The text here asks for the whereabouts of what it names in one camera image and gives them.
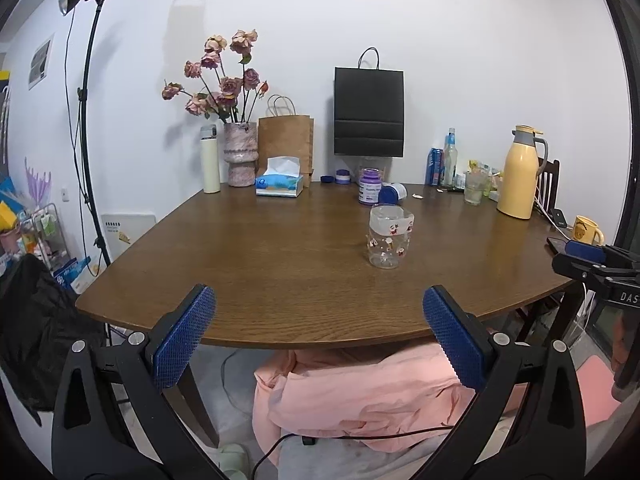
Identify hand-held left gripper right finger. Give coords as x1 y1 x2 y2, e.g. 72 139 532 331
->
411 285 588 480

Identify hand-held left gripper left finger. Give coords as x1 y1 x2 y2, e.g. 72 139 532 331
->
50 284 232 480

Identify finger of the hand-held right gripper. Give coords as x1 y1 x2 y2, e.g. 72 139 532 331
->
564 240 640 267
551 254 640 287

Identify clear printed glass cup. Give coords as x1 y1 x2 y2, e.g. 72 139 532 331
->
368 205 415 270

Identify person's right hand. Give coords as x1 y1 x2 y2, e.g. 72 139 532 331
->
610 310 640 377

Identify yellow mug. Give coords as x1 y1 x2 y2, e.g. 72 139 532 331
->
571 215 605 246

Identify dark wooden chair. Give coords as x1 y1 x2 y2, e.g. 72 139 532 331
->
514 158 586 346

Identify yellow thermos jug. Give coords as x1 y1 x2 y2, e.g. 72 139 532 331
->
496 124 549 220

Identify pink cushion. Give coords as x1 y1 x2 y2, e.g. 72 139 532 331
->
575 354 623 430

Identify pink blanket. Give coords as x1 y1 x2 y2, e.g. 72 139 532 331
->
251 342 531 471

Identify white board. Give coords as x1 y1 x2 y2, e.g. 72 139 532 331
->
100 213 158 263

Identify clear glass tumbler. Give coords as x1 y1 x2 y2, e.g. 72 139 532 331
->
464 171 485 206

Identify blue tissue packet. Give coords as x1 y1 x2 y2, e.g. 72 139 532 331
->
52 256 103 295

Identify pale green slipper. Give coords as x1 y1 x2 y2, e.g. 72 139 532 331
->
212 442 251 480

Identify black jacket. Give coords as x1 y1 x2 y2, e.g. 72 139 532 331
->
0 254 108 428

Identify blue lidded white jar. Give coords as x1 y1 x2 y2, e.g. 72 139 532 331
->
378 183 408 205

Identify clear plastic bottle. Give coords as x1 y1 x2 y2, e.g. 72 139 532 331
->
442 128 459 187

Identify blue drink can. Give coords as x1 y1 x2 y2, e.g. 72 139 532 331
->
425 147 445 186

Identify purple lidded jar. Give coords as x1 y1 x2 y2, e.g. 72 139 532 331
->
358 168 383 206

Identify metal storage rack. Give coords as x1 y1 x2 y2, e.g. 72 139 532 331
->
15 202 71 276

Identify cream thermos bottle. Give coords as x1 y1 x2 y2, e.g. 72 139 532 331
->
200 124 221 194

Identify blue tissue box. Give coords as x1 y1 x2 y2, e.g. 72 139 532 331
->
254 156 305 198

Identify pink speckled vase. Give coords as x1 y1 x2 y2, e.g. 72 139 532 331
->
223 121 259 188

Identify brown paper bag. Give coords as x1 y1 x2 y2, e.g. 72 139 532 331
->
257 95 315 182

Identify black paper bag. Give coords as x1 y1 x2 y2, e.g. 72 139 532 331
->
333 47 405 158

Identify dried pink roses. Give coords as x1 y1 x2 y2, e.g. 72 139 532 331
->
161 29 270 125

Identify dark door frame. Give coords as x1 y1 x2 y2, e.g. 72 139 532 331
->
599 0 640 248

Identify black cable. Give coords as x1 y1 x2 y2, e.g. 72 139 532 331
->
247 425 458 480

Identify purple wall decal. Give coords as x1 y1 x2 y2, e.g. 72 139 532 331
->
24 156 53 203

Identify framed wall picture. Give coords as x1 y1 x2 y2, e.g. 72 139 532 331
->
27 36 55 92

